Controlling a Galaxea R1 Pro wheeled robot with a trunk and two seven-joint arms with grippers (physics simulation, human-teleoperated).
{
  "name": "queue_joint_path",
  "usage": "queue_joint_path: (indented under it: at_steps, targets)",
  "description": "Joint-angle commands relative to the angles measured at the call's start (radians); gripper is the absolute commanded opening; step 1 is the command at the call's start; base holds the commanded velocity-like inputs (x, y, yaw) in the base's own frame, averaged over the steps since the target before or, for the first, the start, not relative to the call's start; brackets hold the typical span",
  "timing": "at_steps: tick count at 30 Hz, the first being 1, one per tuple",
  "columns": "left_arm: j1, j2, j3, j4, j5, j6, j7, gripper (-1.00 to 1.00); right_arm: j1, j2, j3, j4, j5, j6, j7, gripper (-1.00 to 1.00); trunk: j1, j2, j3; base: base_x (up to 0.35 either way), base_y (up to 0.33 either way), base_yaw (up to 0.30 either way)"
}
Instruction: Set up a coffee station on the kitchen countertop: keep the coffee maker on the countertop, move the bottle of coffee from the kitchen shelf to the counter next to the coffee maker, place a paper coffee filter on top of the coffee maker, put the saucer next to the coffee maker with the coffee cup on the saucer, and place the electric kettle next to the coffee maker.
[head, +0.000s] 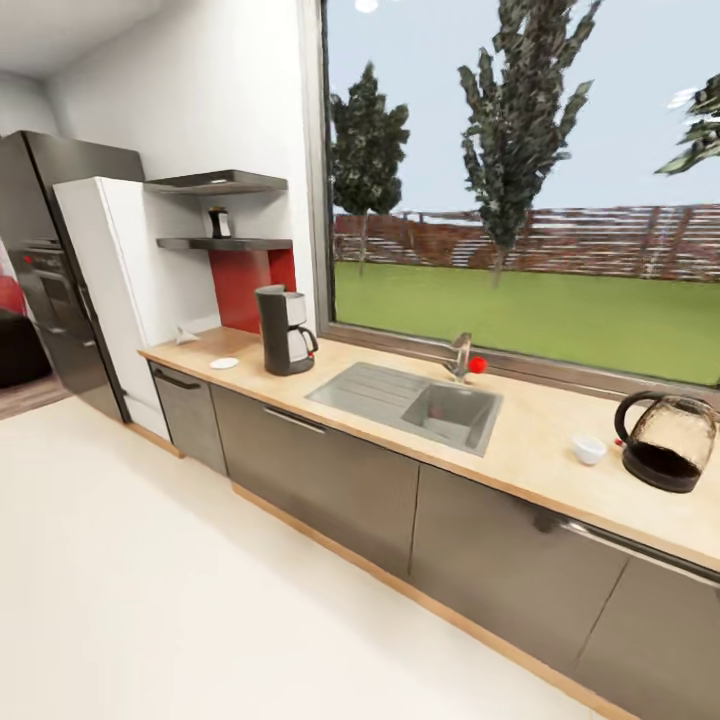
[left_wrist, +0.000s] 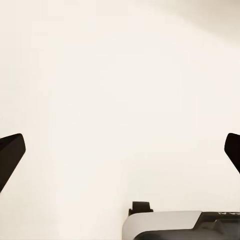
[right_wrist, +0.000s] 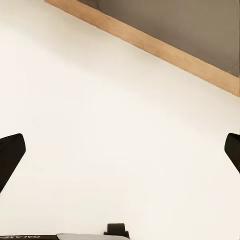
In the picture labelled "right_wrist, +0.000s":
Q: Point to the cabinet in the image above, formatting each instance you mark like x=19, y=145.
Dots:
x=206, y=29

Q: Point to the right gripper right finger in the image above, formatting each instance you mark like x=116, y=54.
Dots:
x=232, y=149

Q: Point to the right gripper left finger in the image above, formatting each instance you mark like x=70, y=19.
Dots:
x=12, y=150

